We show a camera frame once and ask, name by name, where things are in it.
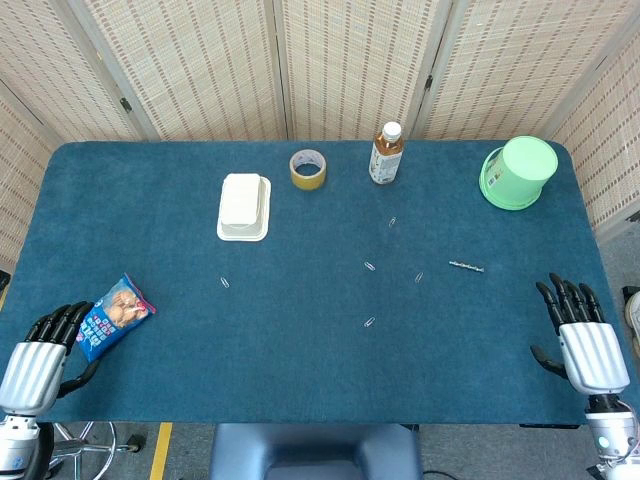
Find white plastic food container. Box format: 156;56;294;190
216;172;273;243

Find blue padded chair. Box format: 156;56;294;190
208;423;424;480

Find woven folding screen panel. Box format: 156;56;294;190
413;0;640;142
272;0;454;143
0;79;54;274
67;0;290;143
546;29;640;239
0;0;147;144

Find yellow tape roll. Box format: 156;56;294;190
288;148;328;192

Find white shoe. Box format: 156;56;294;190
622;287;640;357

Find green plastic bucket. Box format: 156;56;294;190
478;135;559;210

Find chrome stool base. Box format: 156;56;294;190
49;421;147;480

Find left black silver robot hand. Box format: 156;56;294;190
0;301;101;417

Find blue snack bag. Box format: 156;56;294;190
64;272;157;364

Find tea bottle with white cap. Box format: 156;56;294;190
368;121;405;186

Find blue table cloth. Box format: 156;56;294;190
0;140;634;426

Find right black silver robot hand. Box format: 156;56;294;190
529;272;631;396

